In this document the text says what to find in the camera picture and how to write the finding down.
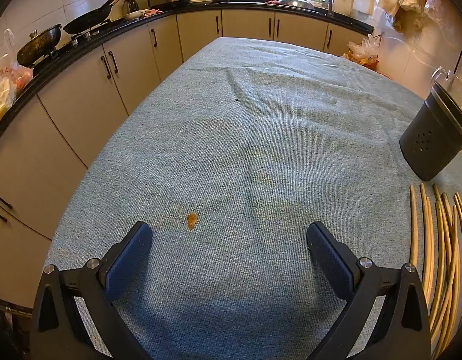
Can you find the steel wok lid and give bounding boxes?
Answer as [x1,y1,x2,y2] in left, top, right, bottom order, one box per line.
[278,0,316,10]

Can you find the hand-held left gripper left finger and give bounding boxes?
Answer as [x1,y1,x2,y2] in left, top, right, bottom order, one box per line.
[29,221,154,360]

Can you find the black wok with wooden handle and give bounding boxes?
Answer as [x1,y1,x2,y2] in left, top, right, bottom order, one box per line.
[63,0,130,35]

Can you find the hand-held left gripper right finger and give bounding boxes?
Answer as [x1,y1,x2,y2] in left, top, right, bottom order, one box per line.
[306,221,431,360]

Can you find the blue-grey tablecloth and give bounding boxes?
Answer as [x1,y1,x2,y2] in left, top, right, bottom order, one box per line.
[41,37,462,360]

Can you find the beige kitchen cabinets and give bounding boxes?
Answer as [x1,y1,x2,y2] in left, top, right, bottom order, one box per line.
[0,7,367,308]

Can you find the clear glass pitcher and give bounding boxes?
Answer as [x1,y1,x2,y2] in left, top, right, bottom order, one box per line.
[430,66,462,121]

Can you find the black kitchen countertop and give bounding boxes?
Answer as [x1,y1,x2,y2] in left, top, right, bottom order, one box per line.
[0,0,375,151]

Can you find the yellow food bag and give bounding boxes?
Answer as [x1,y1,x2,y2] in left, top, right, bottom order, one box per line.
[0,77,18,128]

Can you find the black chopstick holder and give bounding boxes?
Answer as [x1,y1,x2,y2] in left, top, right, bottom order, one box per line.
[399,82,462,181]

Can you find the plastic bag with orange contents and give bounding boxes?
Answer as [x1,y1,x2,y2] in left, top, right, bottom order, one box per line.
[341,34,380,69]

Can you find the bunch of wooden chopsticks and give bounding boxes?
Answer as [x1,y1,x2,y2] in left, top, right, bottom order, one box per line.
[409,184,462,360]

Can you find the dark pan with lid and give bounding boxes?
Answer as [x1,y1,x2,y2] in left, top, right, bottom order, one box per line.
[16,24,63,69]

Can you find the red and white plastic bag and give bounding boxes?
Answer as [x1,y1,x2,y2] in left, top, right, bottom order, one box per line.
[0,28,34,83]

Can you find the clear hanging plastic bag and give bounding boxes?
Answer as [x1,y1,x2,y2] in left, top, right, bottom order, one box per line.
[424,0,462,49]

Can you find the gas stove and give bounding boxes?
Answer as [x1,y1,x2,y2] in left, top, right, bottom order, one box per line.
[28,20,112,77]

